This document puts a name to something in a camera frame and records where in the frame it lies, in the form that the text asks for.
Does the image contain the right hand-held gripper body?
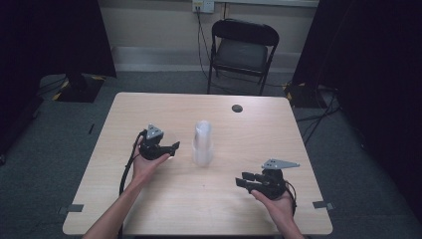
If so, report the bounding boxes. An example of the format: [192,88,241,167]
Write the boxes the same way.
[250,158,301,201]

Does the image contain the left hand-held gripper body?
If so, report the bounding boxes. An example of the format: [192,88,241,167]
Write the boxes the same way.
[137,123,170,161]

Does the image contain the white plastic bottle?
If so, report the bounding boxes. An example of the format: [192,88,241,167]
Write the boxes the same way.
[191,119,214,168]

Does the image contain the person's left hand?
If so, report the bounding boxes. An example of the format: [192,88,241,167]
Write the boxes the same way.
[131,144,170,184]

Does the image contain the person's right hand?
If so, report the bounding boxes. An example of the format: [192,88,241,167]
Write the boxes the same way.
[250,189,296,227]

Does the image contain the grey tape strip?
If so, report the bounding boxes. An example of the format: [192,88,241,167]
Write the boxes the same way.
[312,200,335,211]
[57,203,85,215]

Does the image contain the black stand base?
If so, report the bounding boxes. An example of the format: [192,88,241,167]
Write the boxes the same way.
[284,80,330,110]
[53,73,106,104]

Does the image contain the black folding chair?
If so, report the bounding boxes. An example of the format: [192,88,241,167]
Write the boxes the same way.
[206,18,281,97]

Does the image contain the black curtain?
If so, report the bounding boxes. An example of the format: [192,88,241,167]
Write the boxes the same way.
[0,0,117,157]
[291,0,422,220]

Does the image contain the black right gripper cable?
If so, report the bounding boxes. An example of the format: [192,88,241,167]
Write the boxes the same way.
[284,180,299,217]

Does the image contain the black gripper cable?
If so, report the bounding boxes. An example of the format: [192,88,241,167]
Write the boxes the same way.
[117,129,147,239]
[284,180,299,217]

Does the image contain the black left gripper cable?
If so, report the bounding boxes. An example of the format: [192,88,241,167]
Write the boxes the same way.
[117,129,147,239]

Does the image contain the black floor cables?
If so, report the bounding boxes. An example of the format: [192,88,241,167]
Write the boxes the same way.
[294,84,343,145]

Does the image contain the black wall cable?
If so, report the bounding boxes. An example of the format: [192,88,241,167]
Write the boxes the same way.
[195,9,214,82]

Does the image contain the white wall outlet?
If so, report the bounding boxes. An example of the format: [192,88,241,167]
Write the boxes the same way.
[191,0,216,15]

